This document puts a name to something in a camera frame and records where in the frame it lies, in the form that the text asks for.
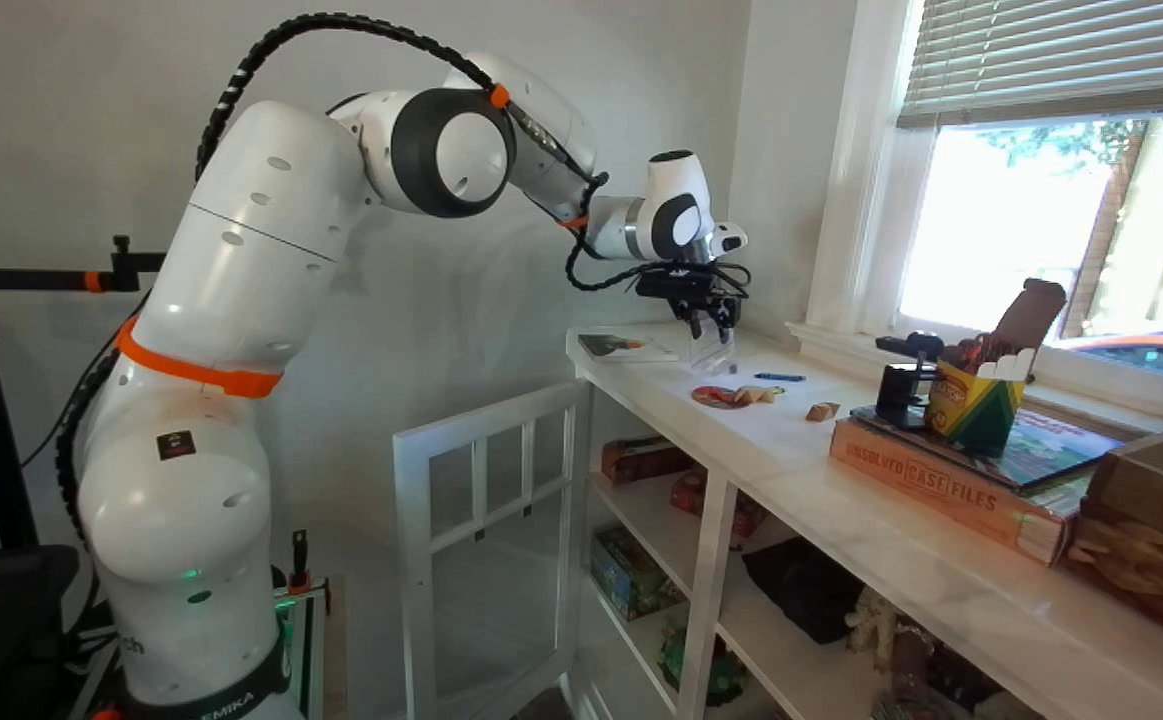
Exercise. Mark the camera on mount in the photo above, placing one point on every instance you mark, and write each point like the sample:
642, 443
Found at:
903, 385

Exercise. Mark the white cabinet door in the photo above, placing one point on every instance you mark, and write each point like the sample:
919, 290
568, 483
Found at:
421, 560

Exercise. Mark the yellow green crayon box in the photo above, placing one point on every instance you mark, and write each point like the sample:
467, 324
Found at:
976, 405

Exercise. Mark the window blinds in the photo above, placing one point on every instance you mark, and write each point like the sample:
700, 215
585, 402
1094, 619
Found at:
1061, 60

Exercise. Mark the small wooden block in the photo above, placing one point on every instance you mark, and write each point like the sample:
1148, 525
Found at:
822, 411

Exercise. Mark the thin booklet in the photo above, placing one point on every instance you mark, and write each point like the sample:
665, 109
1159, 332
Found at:
626, 347

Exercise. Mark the orange game box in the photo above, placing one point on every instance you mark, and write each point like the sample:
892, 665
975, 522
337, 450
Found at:
931, 480

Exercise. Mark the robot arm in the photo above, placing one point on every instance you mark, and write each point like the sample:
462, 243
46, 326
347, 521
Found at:
241, 300

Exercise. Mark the wooden puzzle pieces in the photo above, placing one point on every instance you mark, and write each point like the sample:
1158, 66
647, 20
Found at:
756, 394

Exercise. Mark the round red disc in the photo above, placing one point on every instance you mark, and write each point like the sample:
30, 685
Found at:
713, 397

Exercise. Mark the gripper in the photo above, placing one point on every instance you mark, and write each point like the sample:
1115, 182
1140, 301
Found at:
693, 287

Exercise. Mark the green puzzle box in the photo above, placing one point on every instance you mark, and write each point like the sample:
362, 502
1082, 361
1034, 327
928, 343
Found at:
631, 575

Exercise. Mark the blue crayon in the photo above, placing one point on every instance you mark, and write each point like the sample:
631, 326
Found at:
779, 377

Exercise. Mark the clear plastic container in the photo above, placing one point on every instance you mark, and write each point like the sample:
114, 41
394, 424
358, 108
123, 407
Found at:
713, 355

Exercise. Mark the green toy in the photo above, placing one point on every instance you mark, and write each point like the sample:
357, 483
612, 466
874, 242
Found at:
686, 655

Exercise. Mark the brown box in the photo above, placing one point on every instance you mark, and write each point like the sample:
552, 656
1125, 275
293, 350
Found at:
641, 458

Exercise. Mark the black orange clamp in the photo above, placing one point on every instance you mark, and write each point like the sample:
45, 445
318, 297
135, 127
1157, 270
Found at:
298, 565

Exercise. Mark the window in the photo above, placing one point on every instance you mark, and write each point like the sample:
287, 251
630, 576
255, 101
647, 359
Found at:
1001, 230

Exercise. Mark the black bag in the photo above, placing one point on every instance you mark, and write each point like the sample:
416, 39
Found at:
806, 590

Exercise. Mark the red box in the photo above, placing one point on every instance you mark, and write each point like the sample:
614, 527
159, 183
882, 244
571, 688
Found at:
691, 492

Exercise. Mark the wooden crate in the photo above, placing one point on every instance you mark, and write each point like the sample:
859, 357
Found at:
1146, 530

